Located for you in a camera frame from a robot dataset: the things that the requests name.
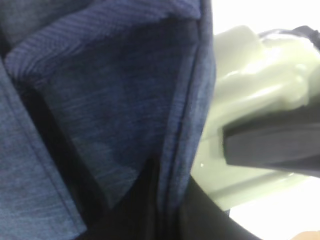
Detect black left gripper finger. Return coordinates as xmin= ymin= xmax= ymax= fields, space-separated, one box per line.
xmin=176 ymin=177 xmax=258 ymax=240

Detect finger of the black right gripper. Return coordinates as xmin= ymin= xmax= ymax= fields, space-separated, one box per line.
xmin=223 ymin=102 xmax=320 ymax=177

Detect glass container with green lid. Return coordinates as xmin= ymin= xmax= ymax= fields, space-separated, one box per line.
xmin=191 ymin=25 xmax=320 ymax=211

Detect dark navy lunch bag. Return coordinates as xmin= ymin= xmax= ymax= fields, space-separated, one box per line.
xmin=0 ymin=0 xmax=221 ymax=240

